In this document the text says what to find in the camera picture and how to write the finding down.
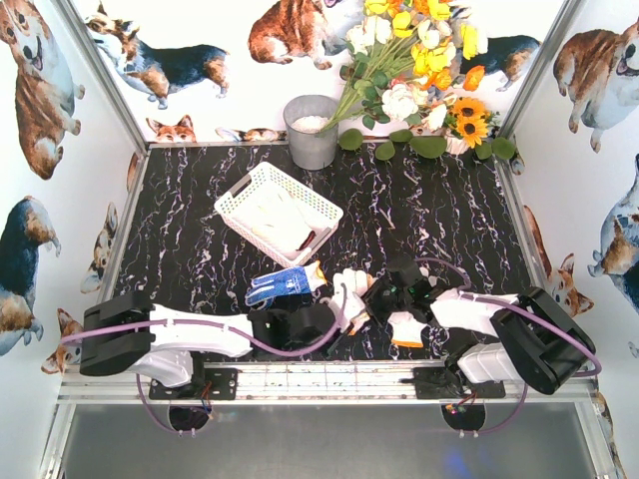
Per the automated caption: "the yellow dotted white glove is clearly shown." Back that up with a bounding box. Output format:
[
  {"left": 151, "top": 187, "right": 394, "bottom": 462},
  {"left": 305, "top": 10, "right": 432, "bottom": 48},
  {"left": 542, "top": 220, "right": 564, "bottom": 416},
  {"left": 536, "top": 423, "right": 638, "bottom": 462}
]
[{"left": 328, "top": 268, "right": 376, "bottom": 335}]

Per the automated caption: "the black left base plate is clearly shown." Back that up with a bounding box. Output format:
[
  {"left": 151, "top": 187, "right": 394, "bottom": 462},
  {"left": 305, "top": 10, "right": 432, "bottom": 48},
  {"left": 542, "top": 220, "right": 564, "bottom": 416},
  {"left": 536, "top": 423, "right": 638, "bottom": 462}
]
[{"left": 149, "top": 368, "right": 239, "bottom": 400}]

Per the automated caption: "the aluminium front rail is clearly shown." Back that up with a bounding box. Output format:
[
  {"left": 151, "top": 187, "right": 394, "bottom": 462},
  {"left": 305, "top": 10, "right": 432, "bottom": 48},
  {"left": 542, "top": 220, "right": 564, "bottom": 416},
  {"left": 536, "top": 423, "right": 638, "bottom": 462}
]
[{"left": 57, "top": 361, "right": 598, "bottom": 403}]

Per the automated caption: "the blue dotted white glove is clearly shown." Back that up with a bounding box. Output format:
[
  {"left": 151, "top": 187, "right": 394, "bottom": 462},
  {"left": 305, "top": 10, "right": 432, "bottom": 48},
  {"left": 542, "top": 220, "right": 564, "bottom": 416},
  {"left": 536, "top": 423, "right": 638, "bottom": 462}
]
[{"left": 245, "top": 260, "right": 326, "bottom": 308}]

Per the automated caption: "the white glove orange cuff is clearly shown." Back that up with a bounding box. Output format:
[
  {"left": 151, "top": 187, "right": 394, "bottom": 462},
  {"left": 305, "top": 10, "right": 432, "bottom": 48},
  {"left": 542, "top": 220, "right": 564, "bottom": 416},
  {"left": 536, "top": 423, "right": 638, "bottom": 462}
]
[{"left": 388, "top": 311, "right": 426, "bottom": 348}]

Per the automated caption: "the artificial flower bouquet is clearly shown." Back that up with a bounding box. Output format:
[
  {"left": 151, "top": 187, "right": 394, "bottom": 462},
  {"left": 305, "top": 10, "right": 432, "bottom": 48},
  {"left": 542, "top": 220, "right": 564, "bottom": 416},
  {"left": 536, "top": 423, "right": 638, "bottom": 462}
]
[{"left": 321, "top": 1, "right": 516, "bottom": 161}]

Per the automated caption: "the grey metal bucket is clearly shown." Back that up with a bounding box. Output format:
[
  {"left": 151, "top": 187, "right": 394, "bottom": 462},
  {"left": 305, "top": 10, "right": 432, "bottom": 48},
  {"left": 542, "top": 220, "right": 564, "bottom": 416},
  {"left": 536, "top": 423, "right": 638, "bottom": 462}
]
[{"left": 283, "top": 95, "right": 338, "bottom": 171}]

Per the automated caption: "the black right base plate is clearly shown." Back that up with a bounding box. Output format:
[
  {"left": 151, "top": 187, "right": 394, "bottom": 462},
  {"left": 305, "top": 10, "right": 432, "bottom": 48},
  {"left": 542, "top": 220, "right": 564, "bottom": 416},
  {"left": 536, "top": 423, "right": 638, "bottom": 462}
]
[{"left": 399, "top": 367, "right": 506, "bottom": 399}]

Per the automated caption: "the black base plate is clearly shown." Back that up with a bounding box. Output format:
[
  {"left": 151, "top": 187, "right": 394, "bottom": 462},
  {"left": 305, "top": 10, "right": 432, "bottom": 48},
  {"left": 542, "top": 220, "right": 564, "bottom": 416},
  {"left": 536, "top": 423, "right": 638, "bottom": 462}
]
[
  {"left": 149, "top": 368, "right": 239, "bottom": 400},
  {"left": 399, "top": 367, "right": 506, "bottom": 399}
]

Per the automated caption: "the white perforated storage basket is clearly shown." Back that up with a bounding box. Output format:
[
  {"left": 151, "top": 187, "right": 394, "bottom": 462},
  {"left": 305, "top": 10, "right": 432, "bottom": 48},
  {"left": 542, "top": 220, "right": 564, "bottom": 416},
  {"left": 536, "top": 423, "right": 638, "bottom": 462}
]
[{"left": 214, "top": 162, "right": 343, "bottom": 267}]

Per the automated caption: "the cream knit glove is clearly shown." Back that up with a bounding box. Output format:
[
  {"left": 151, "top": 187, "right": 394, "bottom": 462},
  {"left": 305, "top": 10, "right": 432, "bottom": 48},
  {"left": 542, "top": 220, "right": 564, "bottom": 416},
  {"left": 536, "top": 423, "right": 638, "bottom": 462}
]
[{"left": 251, "top": 191, "right": 317, "bottom": 253}]

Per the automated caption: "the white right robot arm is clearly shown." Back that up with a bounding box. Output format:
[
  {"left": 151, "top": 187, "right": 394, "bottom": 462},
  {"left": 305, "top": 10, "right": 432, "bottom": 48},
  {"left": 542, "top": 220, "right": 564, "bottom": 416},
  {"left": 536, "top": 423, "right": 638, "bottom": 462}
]
[{"left": 362, "top": 255, "right": 602, "bottom": 395}]

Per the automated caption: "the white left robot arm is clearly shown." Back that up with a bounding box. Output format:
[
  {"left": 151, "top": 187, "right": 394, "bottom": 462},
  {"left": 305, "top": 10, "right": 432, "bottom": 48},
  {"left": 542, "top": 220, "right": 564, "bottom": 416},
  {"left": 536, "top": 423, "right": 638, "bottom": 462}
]
[{"left": 67, "top": 288, "right": 364, "bottom": 388}]

